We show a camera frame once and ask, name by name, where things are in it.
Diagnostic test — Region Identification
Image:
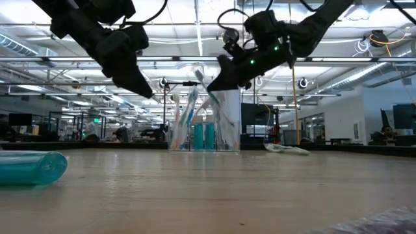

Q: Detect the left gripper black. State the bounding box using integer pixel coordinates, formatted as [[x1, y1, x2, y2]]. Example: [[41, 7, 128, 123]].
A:
[[96, 32, 154, 99]]

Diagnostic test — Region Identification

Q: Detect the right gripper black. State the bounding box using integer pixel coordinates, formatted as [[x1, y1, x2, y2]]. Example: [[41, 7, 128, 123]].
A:
[[207, 40, 296, 92]]

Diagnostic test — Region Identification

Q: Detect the teal tube with white cap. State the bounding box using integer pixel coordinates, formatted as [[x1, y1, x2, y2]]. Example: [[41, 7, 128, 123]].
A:
[[204, 115, 216, 151], [192, 115, 205, 151]]

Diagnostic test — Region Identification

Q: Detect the white building column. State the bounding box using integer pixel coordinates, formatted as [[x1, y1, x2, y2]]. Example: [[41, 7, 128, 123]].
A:
[[216, 87, 243, 144]]

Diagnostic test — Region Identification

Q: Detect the black machine cabinet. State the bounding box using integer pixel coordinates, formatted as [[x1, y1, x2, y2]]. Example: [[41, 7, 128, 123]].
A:
[[240, 103, 280, 144]]

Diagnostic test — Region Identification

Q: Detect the clear acrylic organizer box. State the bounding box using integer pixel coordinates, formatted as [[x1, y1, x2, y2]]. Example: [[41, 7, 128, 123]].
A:
[[168, 120, 241, 152]]

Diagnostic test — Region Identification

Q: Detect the red machine part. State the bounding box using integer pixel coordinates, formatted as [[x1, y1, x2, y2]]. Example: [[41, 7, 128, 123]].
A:
[[269, 125, 282, 144]]

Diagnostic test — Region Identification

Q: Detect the black monitor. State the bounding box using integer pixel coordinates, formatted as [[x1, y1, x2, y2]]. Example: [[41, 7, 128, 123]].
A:
[[392, 103, 416, 131], [8, 112, 33, 127]]

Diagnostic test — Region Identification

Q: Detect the teal cylindrical toothbrush case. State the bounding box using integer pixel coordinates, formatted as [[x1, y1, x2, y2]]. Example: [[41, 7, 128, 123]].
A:
[[0, 149, 68, 187]]

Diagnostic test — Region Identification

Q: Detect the person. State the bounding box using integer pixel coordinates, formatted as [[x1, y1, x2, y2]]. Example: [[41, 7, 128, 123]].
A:
[[369, 125, 396, 146]]

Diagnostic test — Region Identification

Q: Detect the crumpled clear plastic bag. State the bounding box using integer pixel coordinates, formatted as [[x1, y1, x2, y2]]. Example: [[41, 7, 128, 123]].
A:
[[305, 205, 416, 234]]

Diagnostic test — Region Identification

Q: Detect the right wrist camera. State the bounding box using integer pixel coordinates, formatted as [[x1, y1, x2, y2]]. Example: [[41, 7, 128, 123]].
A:
[[224, 42, 251, 60]]

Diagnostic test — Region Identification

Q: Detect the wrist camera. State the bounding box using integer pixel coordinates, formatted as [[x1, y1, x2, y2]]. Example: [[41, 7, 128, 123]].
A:
[[122, 24, 150, 52], [224, 42, 251, 60]]

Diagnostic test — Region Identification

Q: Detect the black ceiling cable reel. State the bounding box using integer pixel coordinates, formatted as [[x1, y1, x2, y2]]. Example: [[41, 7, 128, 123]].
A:
[[370, 29, 389, 48], [222, 28, 240, 45]]

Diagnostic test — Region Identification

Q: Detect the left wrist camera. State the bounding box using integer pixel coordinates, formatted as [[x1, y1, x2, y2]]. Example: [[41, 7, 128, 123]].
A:
[[122, 24, 150, 52]]

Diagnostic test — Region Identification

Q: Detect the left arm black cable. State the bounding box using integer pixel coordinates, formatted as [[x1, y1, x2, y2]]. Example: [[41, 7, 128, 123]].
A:
[[120, 0, 169, 29]]

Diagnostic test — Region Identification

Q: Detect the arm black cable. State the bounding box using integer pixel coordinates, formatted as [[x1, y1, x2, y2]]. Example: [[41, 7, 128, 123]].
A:
[[216, 8, 250, 32], [120, 0, 169, 29]]

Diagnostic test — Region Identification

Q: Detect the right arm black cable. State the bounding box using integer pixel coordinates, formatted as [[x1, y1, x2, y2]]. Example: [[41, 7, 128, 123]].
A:
[[216, 8, 250, 32]]

